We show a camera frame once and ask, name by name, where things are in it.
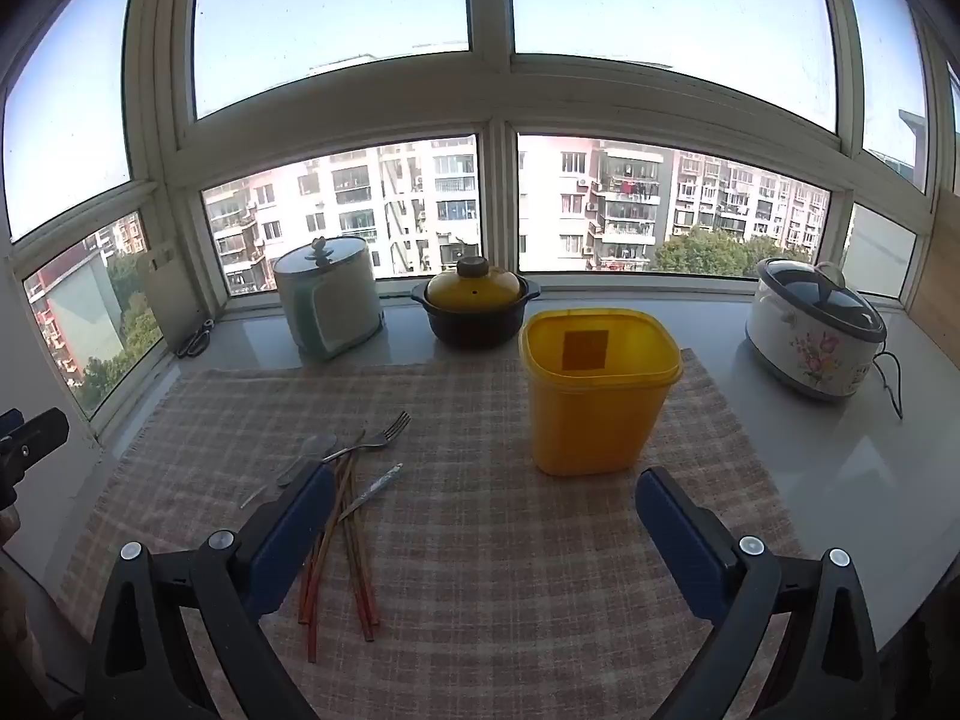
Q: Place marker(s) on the white and green electric pot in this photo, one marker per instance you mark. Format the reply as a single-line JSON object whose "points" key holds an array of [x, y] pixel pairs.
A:
{"points": [[330, 307]]}

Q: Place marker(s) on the white cutting board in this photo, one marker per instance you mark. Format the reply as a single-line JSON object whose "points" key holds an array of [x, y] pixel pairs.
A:
{"points": [[169, 300]]}

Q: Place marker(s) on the pink plaid cloth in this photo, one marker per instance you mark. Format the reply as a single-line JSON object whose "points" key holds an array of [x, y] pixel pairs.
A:
{"points": [[487, 540]]}

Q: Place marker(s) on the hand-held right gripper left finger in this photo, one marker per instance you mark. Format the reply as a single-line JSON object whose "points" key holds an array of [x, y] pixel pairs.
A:
{"points": [[292, 540]]}

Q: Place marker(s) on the metal table knife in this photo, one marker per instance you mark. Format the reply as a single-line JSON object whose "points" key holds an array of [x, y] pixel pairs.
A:
{"points": [[379, 484]]}

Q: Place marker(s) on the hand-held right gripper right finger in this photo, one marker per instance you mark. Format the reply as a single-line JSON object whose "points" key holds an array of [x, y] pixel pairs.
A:
{"points": [[675, 540]]}

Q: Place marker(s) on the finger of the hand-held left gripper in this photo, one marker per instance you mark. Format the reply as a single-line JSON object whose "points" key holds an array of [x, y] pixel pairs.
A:
{"points": [[9, 421], [41, 431]]}

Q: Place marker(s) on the metal spoon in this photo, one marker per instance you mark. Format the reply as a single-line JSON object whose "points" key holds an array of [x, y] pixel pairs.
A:
{"points": [[319, 448]]}

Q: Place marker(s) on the wooden board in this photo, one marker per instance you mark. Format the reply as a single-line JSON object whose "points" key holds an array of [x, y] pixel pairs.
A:
{"points": [[937, 277]]}

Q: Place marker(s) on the yellow plastic container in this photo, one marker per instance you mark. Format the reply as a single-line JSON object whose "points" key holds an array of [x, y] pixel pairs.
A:
{"points": [[600, 420]]}

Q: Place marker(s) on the metal fork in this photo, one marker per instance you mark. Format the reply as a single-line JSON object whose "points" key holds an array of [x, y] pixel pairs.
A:
{"points": [[375, 441]]}

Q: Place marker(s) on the white floral rice cooker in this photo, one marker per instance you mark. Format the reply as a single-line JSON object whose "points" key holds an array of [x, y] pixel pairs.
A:
{"points": [[802, 337]]}

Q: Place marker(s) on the white window frame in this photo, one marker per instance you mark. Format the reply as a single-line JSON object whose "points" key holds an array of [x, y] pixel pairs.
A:
{"points": [[489, 15]]}

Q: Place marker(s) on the black casserole with yellow lid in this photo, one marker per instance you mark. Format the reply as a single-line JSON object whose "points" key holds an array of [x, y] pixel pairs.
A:
{"points": [[472, 322]]}

